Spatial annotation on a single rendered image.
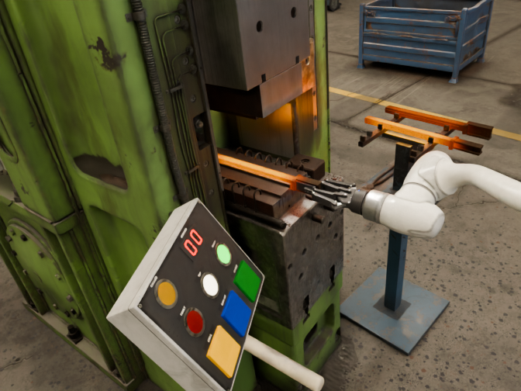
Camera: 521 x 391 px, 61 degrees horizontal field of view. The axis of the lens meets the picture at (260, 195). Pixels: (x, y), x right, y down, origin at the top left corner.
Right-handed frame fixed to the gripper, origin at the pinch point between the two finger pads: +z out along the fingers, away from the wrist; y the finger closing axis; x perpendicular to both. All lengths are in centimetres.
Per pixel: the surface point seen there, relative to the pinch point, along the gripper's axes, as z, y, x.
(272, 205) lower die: 5.2, -12.4, -2.0
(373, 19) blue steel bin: 155, 376, -44
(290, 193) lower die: 5.1, -2.8, -3.0
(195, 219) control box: -1, -47, 18
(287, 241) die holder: -0.9, -14.4, -12.2
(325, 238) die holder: -0.9, 8.1, -27.1
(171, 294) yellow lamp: -11, -65, 16
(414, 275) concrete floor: -12, 81, -100
